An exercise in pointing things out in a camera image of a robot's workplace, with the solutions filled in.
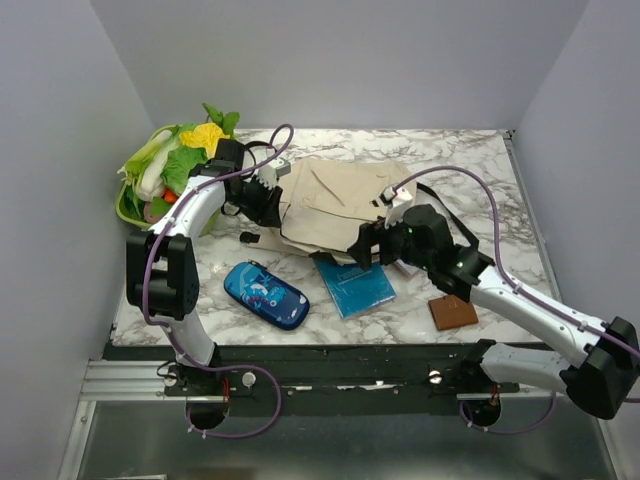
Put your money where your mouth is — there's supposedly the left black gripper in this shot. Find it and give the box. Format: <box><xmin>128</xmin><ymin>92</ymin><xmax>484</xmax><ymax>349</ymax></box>
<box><xmin>228</xmin><ymin>173</ymin><xmax>284</xmax><ymax>229</ymax></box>

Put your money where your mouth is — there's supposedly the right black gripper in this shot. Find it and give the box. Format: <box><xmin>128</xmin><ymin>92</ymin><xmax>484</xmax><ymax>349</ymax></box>
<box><xmin>347</xmin><ymin>205</ymin><xmax>433</xmax><ymax>271</ymax></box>

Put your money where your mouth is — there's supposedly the beige canvas student bag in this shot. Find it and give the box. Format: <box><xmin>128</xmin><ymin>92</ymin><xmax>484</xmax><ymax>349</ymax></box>
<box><xmin>238</xmin><ymin>157</ymin><xmax>484</xmax><ymax>266</ymax></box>

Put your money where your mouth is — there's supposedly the white flower cover book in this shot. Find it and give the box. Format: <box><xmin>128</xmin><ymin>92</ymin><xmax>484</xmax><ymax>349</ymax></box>
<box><xmin>394</xmin><ymin>260</ymin><xmax>419</xmax><ymax>278</ymax></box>

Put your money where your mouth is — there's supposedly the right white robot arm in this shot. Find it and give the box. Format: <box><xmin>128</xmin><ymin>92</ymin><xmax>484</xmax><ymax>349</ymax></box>
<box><xmin>347</xmin><ymin>205</ymin><xmax>639</xmax><ymax>420</ymax></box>

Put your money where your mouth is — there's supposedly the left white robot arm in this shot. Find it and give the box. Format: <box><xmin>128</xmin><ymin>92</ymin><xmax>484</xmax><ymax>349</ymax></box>
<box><xmin>125</xmin><ymin>139</ymin><xmax>289</xmax><ymax>395</ymax></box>

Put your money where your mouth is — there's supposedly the blue notebook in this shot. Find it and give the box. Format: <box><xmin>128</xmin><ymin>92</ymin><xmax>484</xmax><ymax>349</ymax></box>
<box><xmin>314</xmin><ymin>260</ymin><xmax>396</xmax><ymax>319</ymax></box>

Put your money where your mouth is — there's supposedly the blue pencil case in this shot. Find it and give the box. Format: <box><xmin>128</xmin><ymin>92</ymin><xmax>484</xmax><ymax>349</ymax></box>
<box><xmin>223</xmin><ymin>261</ymin><xmax>310</xmax><ymax>331</ymax></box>

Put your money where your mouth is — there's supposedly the yellow toy cabbage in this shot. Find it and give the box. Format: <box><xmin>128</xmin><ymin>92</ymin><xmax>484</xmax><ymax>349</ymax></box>
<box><xmin>179</xmin><ymin>122</ymin><xmax>231</xmax><ymax>154</ymax></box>

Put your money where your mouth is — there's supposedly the green toy lettuce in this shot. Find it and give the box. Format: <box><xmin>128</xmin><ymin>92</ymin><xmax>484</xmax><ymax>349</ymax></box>
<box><xmin>161</xmin><ymin>146</ymin><xmax>207</xmax><ymax>188</ymax></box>

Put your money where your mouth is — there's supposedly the orange toy carrot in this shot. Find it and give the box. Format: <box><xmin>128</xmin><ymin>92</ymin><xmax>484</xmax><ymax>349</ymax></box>
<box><xmin>163</xmin><ymin>189</ymin><xmax>178</xmax><ymax>204</ymax></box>

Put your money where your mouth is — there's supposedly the brown leather wallet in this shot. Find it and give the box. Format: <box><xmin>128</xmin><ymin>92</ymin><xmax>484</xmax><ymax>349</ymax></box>
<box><xmin>428</xmin><ymin>295</ymin><xmax>479</xmax><ymax>331</ymax></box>

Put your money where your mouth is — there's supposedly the white toy bok choy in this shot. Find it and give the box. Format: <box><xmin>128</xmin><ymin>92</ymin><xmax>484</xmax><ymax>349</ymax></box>
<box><xmin>117</xmin><ymin>125</ymin><xmax>178</xmax><ymax>201</ymax></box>

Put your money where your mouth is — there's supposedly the green vegetable basket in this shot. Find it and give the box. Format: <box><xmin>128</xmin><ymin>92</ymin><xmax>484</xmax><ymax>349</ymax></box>
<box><xmin>115</xmin><ymin>123</ymin><xmax>197</xmax><ymax>229</ymax></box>

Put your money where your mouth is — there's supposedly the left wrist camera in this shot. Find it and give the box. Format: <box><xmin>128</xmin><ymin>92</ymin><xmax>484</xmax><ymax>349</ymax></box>
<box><xmin>257</xmin><ymin>159</ymin><xmax>291</xmax><ymax>189</ymax></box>

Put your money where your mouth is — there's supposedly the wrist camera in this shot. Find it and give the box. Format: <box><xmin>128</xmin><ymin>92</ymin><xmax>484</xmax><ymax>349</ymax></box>
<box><xmin>380</xmin><ymin>186</ymin><xmax>414</xmax><ymax>228</ymax></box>
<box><xmin>257</xmin><ymin>159</ymin><xmax>291</xmax><ymax>189</ymax></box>

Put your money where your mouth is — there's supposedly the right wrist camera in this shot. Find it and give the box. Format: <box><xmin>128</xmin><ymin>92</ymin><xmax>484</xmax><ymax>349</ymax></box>
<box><xmin>380</xmin><ymin>186</ymin><xmax>414</xmax><ymax>228</ymax></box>

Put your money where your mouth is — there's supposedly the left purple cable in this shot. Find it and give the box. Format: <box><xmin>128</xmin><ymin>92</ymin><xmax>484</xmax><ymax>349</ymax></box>
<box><xmin>142</xmin><ymin>123</ymin><xmax>295</xmax><ymax>440</ymax></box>

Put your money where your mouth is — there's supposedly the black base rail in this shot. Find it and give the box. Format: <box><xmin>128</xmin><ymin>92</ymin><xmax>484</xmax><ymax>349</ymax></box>
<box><xmin>103</xmin><ymin>344</ymin><xmax>533</xmax><ymax>416</ymax></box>

